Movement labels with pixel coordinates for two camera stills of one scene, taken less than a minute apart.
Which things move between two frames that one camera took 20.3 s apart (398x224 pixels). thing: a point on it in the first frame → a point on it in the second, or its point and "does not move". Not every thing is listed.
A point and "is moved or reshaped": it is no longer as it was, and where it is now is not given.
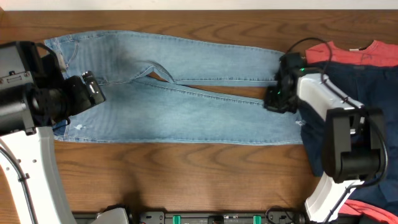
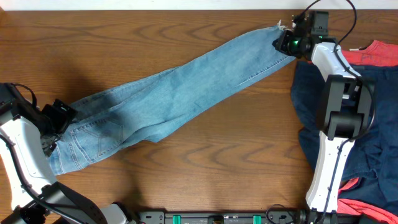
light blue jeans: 161,89 is moved or reshaped
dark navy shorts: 374,86 does not move
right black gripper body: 280,101 → 291,44
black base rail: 271,216 does not move
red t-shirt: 380,53 does not move
